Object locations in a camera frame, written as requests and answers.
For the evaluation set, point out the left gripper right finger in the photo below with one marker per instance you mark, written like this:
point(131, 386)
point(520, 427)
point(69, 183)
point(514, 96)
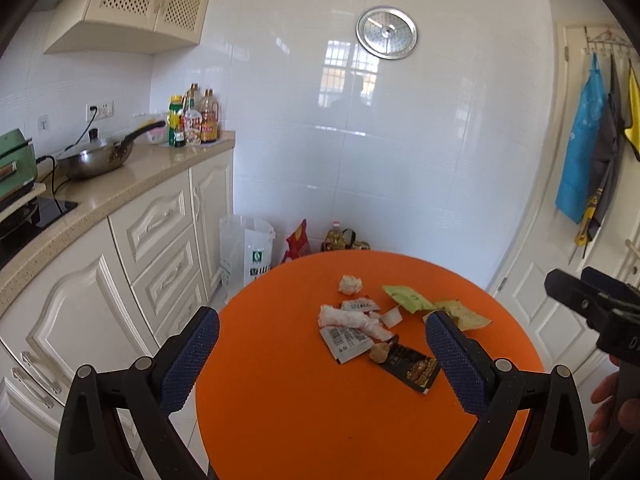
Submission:
point(553, 442)

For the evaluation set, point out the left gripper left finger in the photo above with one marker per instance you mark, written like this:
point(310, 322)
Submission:
point(91, 442)

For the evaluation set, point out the yellow snack packet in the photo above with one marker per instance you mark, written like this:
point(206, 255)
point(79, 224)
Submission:
point(464, 318)

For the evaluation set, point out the black snack wrapper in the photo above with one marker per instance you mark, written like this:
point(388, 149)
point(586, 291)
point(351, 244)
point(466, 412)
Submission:
point(413, 368)

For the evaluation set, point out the green snack packet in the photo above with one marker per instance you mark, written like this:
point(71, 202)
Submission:
point(408, 298)

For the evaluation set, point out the white barcode label wrapper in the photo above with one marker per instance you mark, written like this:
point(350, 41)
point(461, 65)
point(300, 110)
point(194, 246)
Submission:
point(345, 344)

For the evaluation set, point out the white tissue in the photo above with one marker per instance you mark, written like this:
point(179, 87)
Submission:
point(349, 285)

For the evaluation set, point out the orange snack wrapper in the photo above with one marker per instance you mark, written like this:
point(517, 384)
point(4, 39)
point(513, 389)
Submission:
point(363, 304)

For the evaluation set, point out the person's right hand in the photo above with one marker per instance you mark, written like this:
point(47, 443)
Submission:
point(604, 396)

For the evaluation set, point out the white panel door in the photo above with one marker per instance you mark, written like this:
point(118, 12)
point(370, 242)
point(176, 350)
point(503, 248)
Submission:
point(545, 240)

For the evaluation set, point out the blue apron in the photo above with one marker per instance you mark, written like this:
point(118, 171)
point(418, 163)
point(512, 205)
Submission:
point(573, 188)

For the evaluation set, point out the cream base cabinets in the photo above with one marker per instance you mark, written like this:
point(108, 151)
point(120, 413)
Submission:
point(109, 282)

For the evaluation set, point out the yellow cloth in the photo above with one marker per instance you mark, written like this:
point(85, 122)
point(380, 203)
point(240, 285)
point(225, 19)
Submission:
point(632, 131)

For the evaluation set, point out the round orange table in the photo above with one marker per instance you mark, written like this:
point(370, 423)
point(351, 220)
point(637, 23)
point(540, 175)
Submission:
point(272, 403)

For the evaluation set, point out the white plastic floor bag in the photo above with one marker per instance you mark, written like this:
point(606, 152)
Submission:
point(245, 251)

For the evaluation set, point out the brown nut shell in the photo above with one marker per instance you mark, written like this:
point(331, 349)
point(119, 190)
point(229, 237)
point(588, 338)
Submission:
point(379, 352)

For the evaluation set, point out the small white paper scrap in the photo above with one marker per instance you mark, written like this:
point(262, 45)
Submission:
point(391, 318)

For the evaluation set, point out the black gas stove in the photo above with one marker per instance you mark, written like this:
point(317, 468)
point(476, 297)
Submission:
point(30, 220)

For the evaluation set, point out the red snack bag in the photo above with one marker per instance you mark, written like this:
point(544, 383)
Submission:
point(297, 244)

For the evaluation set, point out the cooking oil jug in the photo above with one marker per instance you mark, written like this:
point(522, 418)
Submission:
point(342, 239)

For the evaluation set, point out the green multi cooker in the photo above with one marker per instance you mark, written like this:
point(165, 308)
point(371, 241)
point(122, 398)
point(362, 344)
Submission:
point(18, 167)

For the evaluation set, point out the green cap sauce bottle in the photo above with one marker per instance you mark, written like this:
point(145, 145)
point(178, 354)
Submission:
point(176, 136)

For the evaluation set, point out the over-door hook rack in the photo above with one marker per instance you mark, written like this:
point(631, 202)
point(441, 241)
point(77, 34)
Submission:
point(607, 40)

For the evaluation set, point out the brown oil bottle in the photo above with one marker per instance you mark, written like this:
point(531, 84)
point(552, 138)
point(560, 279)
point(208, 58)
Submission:
point(209, 109)

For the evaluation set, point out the red label sauce bottle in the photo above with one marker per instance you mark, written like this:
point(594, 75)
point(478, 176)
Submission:
point(191, 115)

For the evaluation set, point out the door handle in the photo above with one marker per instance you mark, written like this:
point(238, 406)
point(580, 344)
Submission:
point(634, 255)

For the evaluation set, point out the steel wok with handle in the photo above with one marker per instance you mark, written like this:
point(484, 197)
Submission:
point(92, 159)

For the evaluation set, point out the wall power socket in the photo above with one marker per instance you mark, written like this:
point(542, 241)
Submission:
point(102, 110)

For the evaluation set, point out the lattice wall cabinet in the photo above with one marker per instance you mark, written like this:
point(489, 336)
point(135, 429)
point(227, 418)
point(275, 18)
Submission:
point(129, 26)

